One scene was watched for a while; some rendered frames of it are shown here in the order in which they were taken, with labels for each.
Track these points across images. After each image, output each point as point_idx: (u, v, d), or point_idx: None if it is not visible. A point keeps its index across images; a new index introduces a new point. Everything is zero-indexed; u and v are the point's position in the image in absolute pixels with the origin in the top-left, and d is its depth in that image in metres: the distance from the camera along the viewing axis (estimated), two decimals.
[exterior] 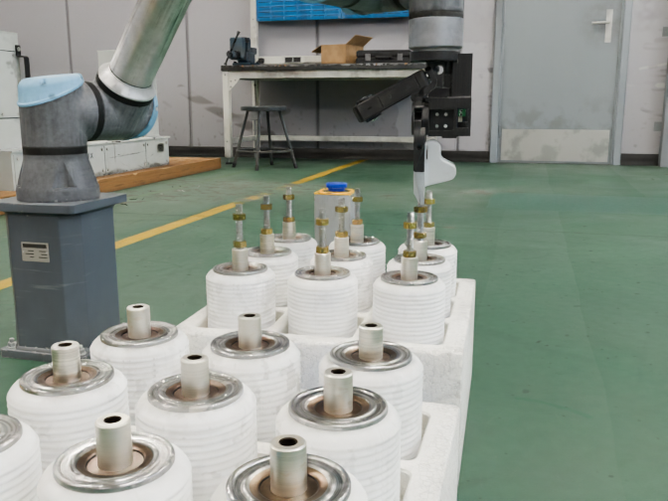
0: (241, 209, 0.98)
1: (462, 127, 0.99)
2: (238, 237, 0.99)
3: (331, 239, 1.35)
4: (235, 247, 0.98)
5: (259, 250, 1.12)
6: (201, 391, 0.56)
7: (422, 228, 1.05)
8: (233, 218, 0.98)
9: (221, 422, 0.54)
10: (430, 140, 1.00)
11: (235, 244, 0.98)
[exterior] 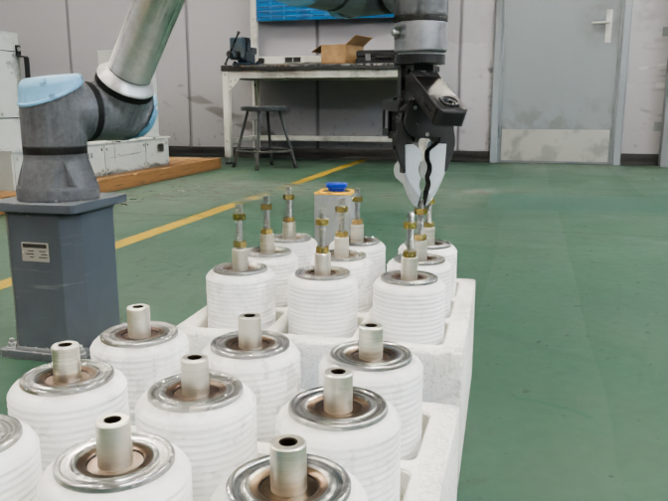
0: (241, 209, 0.98)
1: None
2: (238, 237, 0.99)
3: (331, 239, 1.35)
4: (235, 247, 0.98)
5: (259, 250, 1.12)
6: (201, 391, 0.56)
7: (421, 230, 1.05)
8: (233, 218, 0.98)
9: (221, 422, 0.54)
10: (432, 141, 1.04)
11: (235, 244, 0.98)
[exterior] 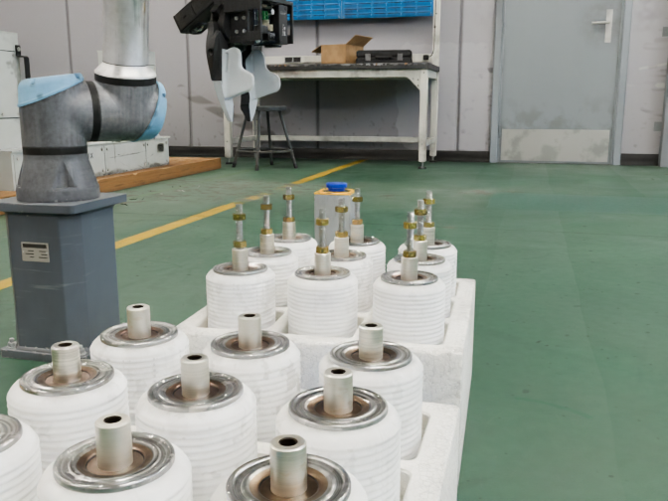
0: (241, 209, 0.98)
1: (258, 31, 0.89)
2: (238, 237, 0.99)
3: (331, 239, 1.35)
4: (235, 247, 0.98)
5: (259, 250, 1.12)
6: (201, 391, 0.56)
7: (419, 230, 1.05)
8: (233, 218, 0.98)
9: (221, 422, 0.54)
10: (232, 47, 0.91)
11: (235, 244, 0.98)
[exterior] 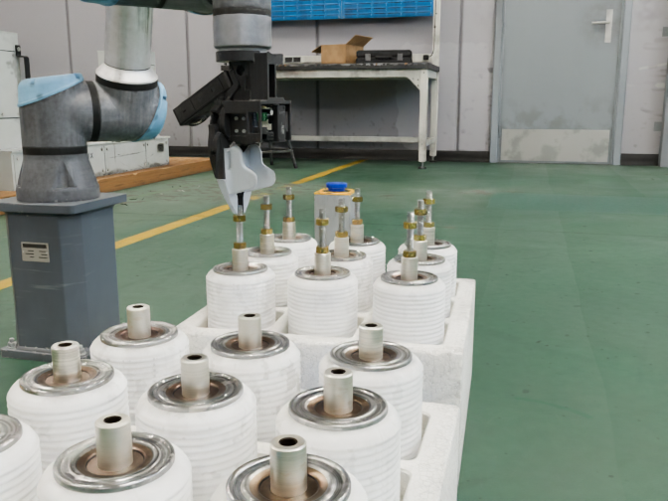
0: None
1: (257, 133, 0.91)
2: (238, 237, 0.99)
3: (331, 239, 1.35)
4: (239, 246, 1.00)
5: (259, 250, 1.12)
6: (201, 391, 0.56)
7: (419, 230, 1.05)
8: (241, 218, 0.99)
9: (221, 422, 0.54)
10: (233, 146, 0.94)
11: (239, 243, 1.00)
